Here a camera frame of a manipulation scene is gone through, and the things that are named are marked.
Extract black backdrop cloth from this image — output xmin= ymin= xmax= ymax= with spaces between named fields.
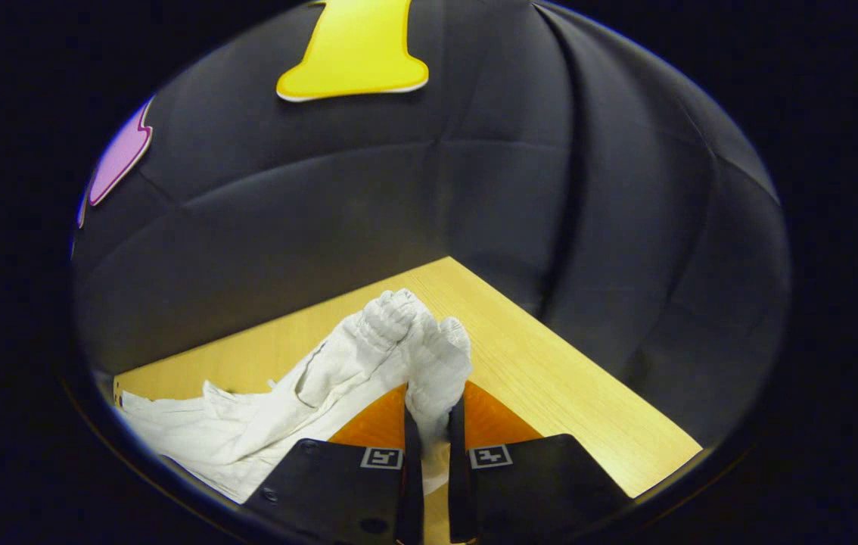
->
xmin=70 ymin=0 xmax=791 ymax=447

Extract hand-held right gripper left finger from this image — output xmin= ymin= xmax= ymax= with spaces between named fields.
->
xmin=236 ymin=382 xmax=424 ymax=545

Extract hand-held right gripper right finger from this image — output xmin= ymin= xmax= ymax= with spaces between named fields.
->
xmin=448 ymin=381 xmax=636 ymax=545

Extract white jeans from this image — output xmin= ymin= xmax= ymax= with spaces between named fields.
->
xmin=115 ymin=288 xmax=473 ymax=504

